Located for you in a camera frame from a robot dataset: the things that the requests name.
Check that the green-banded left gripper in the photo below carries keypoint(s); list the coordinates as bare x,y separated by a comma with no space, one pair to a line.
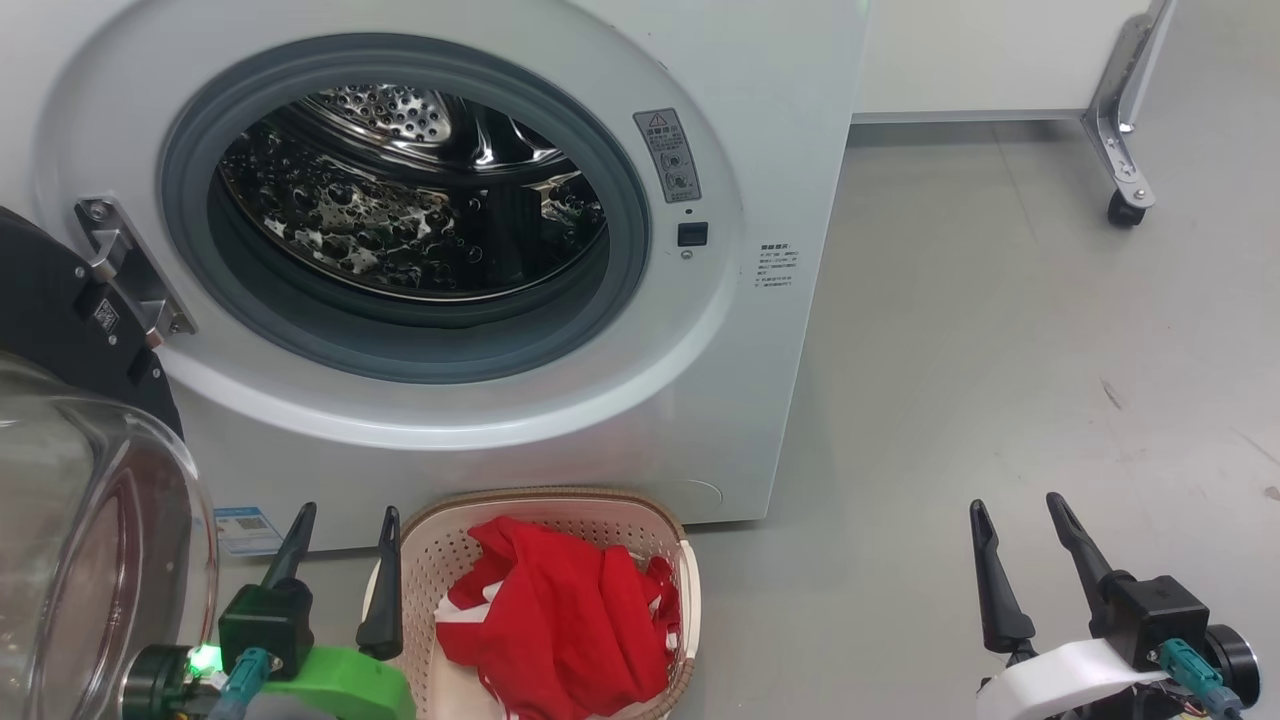
350,685

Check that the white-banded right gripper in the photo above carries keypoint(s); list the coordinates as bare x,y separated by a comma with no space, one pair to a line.
1050,685

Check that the red and white garment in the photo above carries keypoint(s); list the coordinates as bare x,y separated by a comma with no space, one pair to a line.
560,620

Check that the black round glass washer door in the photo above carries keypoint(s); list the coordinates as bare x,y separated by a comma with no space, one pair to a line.
90,540

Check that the cream laundry basket brown rim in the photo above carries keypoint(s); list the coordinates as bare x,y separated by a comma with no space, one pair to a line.
420,560

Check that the white front-load washing machine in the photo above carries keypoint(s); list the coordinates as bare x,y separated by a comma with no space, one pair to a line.
760,380

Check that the metal door hinge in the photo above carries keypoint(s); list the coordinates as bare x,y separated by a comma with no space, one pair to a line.
130,270

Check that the grey rubber door gasket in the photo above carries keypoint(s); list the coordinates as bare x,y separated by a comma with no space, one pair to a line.
620,240

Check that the blue energy label sticker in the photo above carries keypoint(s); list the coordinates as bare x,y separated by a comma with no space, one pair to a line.
245,530

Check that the steel washer drum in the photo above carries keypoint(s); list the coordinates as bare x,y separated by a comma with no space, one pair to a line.
380,220

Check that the black caster wheel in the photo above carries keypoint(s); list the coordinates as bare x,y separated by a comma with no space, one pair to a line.
1125,210

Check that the white cart with metal leg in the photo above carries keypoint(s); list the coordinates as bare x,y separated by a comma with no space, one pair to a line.
980,60

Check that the grey warning sticker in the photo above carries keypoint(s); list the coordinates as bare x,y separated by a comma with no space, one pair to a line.
667,155

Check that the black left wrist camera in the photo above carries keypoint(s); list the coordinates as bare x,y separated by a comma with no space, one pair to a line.
270,625

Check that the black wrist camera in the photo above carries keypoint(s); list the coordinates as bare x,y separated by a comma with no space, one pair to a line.
270,625
1160,610

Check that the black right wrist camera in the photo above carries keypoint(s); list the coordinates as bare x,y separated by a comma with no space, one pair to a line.
1160,610

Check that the teal left camera connector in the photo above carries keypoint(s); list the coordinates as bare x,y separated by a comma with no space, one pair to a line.
245,675

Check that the teal camera connector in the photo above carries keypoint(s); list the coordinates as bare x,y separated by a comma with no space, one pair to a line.
245,675
1190,668

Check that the teal right camera connector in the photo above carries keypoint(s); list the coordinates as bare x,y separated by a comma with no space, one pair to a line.
1190,668

